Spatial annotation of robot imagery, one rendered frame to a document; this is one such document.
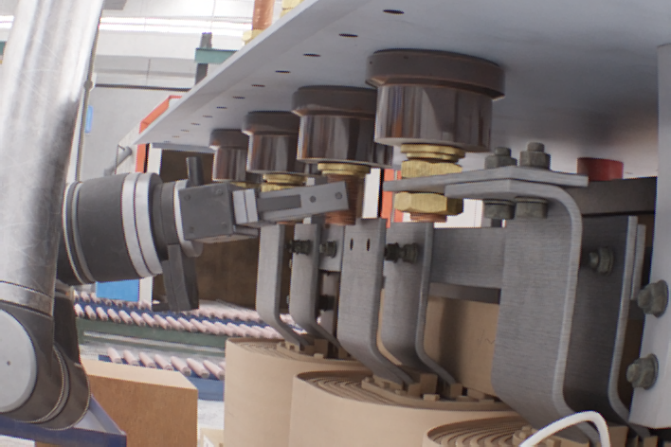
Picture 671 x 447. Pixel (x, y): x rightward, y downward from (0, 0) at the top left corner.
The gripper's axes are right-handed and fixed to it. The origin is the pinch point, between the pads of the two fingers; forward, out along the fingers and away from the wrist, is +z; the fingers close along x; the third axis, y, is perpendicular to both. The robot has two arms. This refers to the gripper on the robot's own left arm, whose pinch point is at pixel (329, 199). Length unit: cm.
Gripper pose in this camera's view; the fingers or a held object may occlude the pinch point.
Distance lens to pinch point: 124.0
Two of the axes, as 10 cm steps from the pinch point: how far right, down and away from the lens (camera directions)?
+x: 1.1, 0.5, 9.9
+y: -1.3, -9.9, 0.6
